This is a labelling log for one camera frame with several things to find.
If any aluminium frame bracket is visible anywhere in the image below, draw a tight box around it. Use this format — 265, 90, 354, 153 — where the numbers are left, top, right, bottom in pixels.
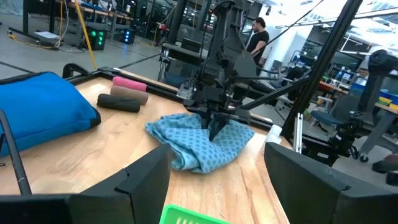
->
293, 112, 304, 154

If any blue patterned cloth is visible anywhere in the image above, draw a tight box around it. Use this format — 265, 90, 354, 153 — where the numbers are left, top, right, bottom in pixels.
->
145, 112, 256, 174

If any blue padded pouch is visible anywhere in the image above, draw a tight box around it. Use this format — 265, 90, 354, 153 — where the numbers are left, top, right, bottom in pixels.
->
0, 71, 102, 157

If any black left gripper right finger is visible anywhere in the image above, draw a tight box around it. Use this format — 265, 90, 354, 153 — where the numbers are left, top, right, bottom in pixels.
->
264, 141, 398, 224

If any computer with blue lights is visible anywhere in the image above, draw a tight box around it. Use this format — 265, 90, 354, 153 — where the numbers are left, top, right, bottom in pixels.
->
121, 28, 136, 45

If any blue office chair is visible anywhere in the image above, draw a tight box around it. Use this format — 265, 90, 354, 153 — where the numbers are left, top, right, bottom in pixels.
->
310, 96, 343, 129

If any computer with green lights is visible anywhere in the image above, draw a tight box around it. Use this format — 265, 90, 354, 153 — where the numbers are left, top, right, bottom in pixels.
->
85, 26, 107, 52

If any green plastic basket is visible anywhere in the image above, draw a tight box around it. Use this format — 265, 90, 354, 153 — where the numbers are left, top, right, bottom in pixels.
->
159, 203, 231, 224

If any yellow hanging cable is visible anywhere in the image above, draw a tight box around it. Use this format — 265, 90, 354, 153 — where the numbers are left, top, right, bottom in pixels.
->
73, 0, 98, 71

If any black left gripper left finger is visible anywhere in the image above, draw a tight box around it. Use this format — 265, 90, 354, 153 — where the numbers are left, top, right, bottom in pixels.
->
0, 142, 172, 224

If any person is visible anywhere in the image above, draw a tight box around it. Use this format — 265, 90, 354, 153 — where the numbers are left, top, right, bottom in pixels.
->
246, 17, 271, 67

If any pink bandage roll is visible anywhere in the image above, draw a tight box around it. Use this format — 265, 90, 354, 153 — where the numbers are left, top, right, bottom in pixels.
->
112, 76, 147, 93

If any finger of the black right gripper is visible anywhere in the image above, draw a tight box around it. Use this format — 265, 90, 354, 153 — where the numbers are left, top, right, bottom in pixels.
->
201, 111, 215, 130
210, 112, 231, 141

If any black bandage roll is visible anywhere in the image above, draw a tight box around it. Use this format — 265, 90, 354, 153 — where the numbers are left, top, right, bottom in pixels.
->
96, 93, 141, 113

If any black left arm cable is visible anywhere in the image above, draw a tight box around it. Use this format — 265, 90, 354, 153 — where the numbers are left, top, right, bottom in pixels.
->
0, 109, 32, 196

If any brown bandage roll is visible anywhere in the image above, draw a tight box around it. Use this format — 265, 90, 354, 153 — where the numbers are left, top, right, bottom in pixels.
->
110, 85, 149, 106

